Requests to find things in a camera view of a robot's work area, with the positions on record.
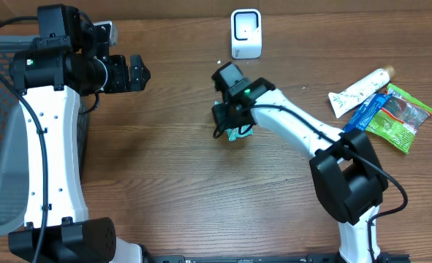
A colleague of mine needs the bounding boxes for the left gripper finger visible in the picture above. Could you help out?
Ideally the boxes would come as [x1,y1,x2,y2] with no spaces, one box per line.
[129,75,151,91]
[129,55,151,77]

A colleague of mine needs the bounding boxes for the white tube gold cap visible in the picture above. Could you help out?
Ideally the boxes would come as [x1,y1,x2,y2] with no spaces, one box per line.
[328,65,395,118]

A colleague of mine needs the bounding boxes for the blue snack bar wrapper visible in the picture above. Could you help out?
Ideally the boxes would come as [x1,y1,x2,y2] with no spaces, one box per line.
[344,94,391,132]

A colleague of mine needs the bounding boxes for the green snack bag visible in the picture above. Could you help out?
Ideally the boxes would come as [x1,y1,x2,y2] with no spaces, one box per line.
[365,83,432,154]

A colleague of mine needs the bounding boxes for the teal tissue pack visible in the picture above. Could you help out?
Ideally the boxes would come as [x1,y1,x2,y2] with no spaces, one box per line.
[226,125,254,142]

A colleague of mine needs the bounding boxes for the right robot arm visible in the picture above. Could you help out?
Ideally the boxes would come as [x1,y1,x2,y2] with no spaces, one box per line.
[211,62,388,262]

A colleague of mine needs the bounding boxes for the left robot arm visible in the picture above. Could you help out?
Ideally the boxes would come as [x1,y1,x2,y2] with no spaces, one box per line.
[8,4,151,262]

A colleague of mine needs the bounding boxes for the grey plastic basket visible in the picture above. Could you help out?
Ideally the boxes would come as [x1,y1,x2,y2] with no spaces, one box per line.
[0,36,89,236]

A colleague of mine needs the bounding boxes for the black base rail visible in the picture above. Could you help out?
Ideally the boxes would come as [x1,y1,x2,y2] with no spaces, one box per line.
[138,251,411,263]

